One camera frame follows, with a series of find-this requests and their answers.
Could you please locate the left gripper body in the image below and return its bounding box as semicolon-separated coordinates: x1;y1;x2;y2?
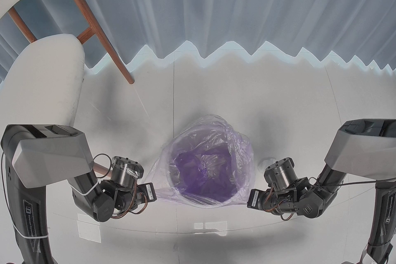
119;182;158;212

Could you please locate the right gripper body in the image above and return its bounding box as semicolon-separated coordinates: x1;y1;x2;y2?
246;188;297;214

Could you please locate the purple plastic bag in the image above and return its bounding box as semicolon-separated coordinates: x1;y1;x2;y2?
151;114;258;211

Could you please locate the white trash bin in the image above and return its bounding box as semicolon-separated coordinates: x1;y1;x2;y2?
166;128;248;205

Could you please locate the crumpled white paper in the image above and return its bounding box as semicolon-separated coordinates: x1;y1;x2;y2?
258;157;277;171

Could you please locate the white wooden chair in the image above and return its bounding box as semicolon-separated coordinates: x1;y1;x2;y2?
0;0;135;180

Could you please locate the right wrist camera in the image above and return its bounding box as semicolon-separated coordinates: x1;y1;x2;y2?
264;163;277;184

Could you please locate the black cable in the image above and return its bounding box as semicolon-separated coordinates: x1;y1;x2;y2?
92;153;112;171
309;176;379;187

